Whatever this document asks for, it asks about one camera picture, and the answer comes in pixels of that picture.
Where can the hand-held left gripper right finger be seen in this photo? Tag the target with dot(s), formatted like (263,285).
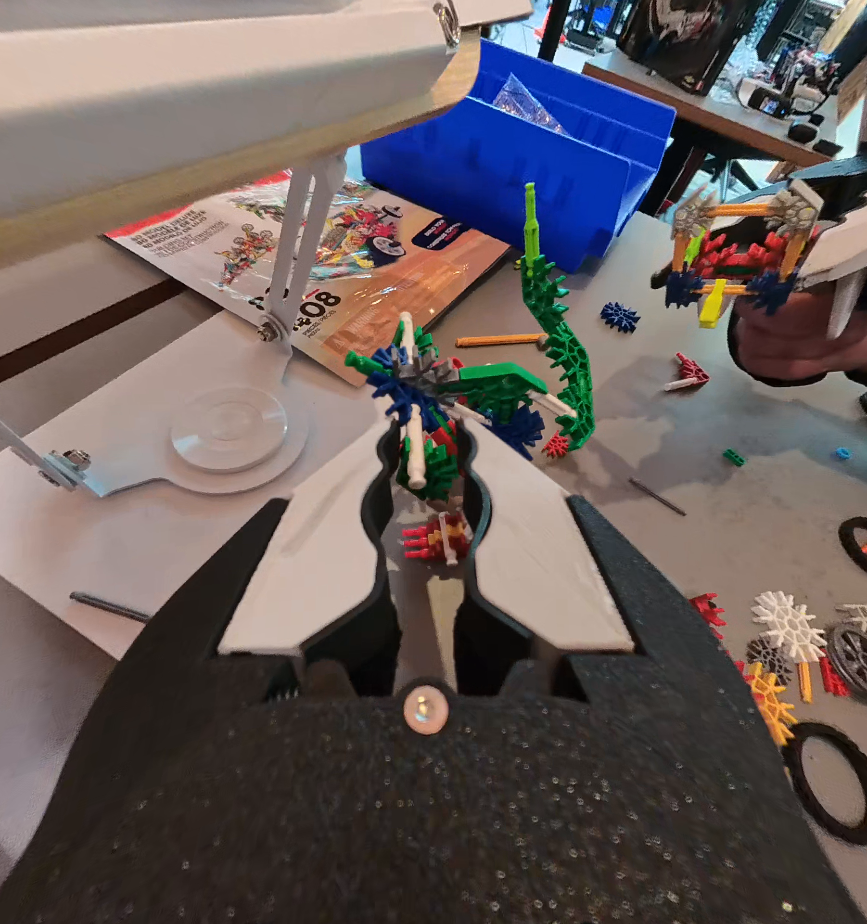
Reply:
(549,571)

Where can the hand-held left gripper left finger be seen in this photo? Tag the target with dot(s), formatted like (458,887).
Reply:
(304,578)

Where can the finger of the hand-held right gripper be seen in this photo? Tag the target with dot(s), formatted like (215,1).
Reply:
(860,249)

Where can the short yellow rod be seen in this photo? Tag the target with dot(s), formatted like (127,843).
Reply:
(714,303)

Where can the orange rod blue connector frame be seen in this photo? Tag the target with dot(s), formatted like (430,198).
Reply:
(694,217)

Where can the multicolour toy model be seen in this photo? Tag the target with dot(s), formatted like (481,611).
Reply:
(448,397)

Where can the red yellow connector cluster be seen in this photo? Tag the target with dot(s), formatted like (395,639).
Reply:
(437,539)

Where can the small red connector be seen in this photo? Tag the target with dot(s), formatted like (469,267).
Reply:
(834,676)
(556,446)

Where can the thin dark grey rod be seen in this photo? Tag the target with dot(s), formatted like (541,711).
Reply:
(109,608)

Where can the red connector white rod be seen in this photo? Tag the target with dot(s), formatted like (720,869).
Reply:
(689,373)

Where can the small green clip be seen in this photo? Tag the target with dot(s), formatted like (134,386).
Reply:
(733,456)

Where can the black toy car box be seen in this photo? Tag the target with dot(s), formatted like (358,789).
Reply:
(686,36)

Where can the dark grey snowflake connector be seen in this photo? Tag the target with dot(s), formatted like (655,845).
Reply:
(766,660)

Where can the orange rod grey end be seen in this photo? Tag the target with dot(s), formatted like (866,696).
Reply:
(499,341)

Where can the white snowflake connector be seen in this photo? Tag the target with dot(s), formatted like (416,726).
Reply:
(789,624)

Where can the blue snowflake connector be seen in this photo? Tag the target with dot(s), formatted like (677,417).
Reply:
(620,316)

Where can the orange snowflake connector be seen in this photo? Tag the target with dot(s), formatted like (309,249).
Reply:
(770,703)

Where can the short orange rod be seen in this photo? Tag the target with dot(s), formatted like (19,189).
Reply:
(805,682)

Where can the black rubber tire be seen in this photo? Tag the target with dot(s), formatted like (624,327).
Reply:
(802,794)
(852,556)

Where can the grey fan connector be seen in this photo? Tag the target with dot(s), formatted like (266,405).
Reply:
(862,620)

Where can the printed toy packet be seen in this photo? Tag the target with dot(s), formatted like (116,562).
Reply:
(405,275)

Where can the grey wheel hub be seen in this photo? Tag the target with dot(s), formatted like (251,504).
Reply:
(862,664)

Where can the clear plastic bag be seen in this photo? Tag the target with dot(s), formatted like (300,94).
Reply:
(528,101)

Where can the blue plastic bin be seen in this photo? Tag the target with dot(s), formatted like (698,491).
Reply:
(477,188)

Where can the white page holder clip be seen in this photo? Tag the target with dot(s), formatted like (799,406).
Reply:
(188,87)

